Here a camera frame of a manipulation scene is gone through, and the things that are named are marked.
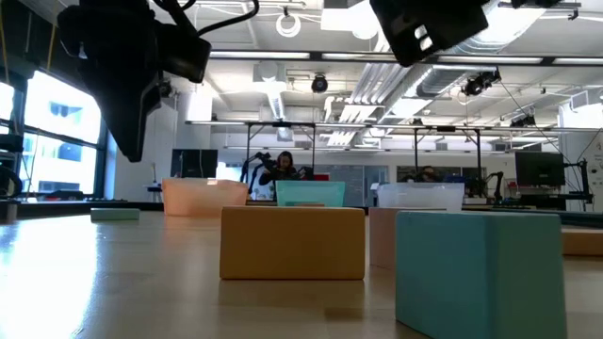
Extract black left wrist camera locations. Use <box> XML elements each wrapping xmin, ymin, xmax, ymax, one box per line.
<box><xmin>157</xmin><ymin>21</ymin><xmax>213</xmax><ymax>85</ymax></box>

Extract translucent green plastic bin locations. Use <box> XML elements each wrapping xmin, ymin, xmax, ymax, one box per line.
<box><xmin>275</xmin><ymin>180</ymin><xmax>347</xmax><ymax>208</ymax></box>

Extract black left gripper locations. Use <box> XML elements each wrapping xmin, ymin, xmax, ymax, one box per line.
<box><xmin>56</xmin><ymin>0</ymin><xmax>165</xmax><ymax>164</ymax></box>

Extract translucent orange plastic bin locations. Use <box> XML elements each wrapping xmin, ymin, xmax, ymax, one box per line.
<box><xmin>161</xmin><ymin>177</ymin><xmax>250</xmax><ymax>218</ymax></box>

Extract small natural wood cube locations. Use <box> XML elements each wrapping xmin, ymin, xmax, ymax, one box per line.
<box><xmin>368</xmin><ymin>206</ymin><xmax>399</xmax><ymax>270</ymax></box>

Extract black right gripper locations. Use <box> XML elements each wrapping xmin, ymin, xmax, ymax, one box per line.
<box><xmin>368</xmin><ymin>0</ymin><xmax>491</xmax><ymax>68</ymax></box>

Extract small green cube block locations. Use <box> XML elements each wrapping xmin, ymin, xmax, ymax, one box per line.
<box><xmin>395</xmin><ymin>210</ymin><xmax>569</xmax><ymax>339</ymax></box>

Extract black beam with light strips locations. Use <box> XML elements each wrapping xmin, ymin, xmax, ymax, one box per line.
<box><xmin>206</xmin><ymin>49</ymin><xmax>603</xmax><ymax>67</ymax></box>

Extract black ceiling dome camera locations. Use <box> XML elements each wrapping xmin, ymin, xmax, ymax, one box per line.
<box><xmin>310</xmin><ymin>73</ymin><xmax>330</xmax><ymax>94</ymax></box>

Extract orange rectangular block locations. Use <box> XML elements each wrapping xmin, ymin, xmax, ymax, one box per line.
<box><xmin>219</xmin><ymin>205</ymin><xmax>367</xmax><ymax>281</ymax></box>
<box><xmin>561</xmin><ymin>225</ymin><xmax>603</xmax><ymax>258</ymax></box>

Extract black monitor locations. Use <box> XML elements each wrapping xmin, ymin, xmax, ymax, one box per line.
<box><xmin>170</xmin><ymin>148</ymin><xmax>220</xmax><ymax>179</ymax></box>
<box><xmin>513</xmin><ymin>150</ymin><xmax>566</xmax><ymax>187</ymax></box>

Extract green rectangular block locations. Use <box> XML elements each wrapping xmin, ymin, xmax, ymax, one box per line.
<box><xmin>90</xmin><ymin>207</ymin><xmax>141</xmax><ymax>223</ymax></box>

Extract black ceiling camera cluster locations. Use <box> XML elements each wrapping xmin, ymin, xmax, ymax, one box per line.
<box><xmin>461</xmin><ymin>69</ymin><xmax>502</xmax><ymax>98</ymax></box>

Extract white cable coil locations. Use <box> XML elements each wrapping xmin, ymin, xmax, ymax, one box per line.
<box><xmin>275</xmin><ymin>12</ymin><xmax>302</xmax><ymax>39</ymax></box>

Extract person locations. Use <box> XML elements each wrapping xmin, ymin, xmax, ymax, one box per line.
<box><xmin>257</xmin><ymin>150</ymin><xmax>302</xmax><ymax>187</ymax></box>
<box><xmin>414</xmin><ymin>165</ymin><xmax>442</xmax><ymax>184</ymax></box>

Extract large window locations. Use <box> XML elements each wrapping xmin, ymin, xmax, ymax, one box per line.
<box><xmin>0</xmin><ymin>69</ymin><xmax>108</xmax><ymax>198</ymax></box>

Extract black gantry frame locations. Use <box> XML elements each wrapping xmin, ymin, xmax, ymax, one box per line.
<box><xmin>244</xmin><ymin>120</ymin><xmax>318</xmax><ymax>184</ymax></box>
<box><xmin>413</xmin><ymin>124</ymin><xmax>482</xmax><ymax>197</ymax></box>

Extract clear plastic bin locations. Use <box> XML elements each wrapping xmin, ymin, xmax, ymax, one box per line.
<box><xmin>375</xmin><ymin>182</ymin><xmax>466</xmax><ymax>213</ymax></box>

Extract silver ventilation duct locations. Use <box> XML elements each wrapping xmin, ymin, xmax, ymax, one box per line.
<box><xmin>414</xmin><ymin>0</ymin><xmax>547</xmax><ymax>100</ymax></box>

